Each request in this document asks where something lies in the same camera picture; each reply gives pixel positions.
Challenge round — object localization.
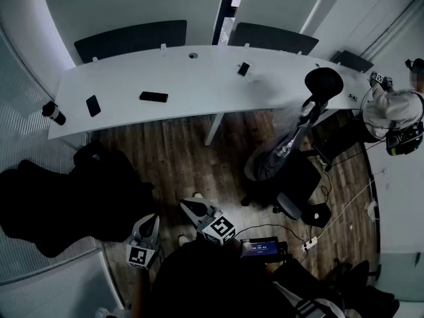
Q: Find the black box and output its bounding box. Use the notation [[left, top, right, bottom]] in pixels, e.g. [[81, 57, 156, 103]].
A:
[[302, 202, 332, 228]]

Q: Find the white desk leg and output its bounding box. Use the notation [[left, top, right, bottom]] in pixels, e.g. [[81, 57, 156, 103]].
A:
[[204, 112, 227, 147]]

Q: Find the person's left forearm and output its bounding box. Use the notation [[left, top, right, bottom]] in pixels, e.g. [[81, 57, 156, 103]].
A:
[[131, 266, 152, 318]]

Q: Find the black cable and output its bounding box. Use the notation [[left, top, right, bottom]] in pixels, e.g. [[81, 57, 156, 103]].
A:
[[237, 223, 307, 245]]

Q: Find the black rectangular block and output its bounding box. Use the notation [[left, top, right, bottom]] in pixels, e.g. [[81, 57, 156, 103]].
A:
[[138, 91, 170, 103]]

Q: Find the white power strip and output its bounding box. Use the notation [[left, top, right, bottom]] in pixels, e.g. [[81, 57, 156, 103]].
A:
[[300, 237, 320, 252]]

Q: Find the dark grey desk partition panel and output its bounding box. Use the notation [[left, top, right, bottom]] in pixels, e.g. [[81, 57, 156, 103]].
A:
[[228, 22, 320, 57], [332, 50, 375, 74], [74, 19, 188, 64]]

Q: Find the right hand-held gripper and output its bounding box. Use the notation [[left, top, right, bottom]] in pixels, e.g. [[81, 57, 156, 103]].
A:
[[180, 196, 237, 246]]

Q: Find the black plastic-wrapped office chair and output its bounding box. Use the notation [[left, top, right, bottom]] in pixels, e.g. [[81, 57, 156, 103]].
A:
[[240, 67, 345, 228]]

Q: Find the white cable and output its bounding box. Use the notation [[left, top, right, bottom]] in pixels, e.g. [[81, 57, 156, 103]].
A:
[[316, 174, 378, 241]]

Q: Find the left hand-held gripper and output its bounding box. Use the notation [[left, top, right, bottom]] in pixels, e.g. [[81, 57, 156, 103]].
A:
[[125, 213, 162, 271]]

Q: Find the person's black top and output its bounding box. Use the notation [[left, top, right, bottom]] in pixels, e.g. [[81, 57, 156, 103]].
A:
[[150, 239, 301, 318]]

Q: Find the grey strapped bag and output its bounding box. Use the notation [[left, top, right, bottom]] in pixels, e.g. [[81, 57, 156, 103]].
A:
[[271, 282, 344, 318]]

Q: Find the black screen device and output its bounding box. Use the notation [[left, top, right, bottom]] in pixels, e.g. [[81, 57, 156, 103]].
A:
[[238, 236, 289, 265]]

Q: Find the black water bottle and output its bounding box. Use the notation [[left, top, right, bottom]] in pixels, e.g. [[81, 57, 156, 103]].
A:
[[41, 100, 67, 127]]

